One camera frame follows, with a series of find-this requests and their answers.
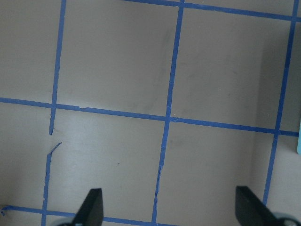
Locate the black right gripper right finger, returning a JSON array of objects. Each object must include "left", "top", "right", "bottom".
[{"left": 235, "top": 186, "right": 281, "bottom": 226}]

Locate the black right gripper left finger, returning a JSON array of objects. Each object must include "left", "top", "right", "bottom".
[{"left": 72, "top": 188, "right": 104, "bottom": 226}]

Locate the teal plastic bin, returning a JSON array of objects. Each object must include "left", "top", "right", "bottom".
[{"left": 297, "top": 122, "right": 301, "bottom": 155}]

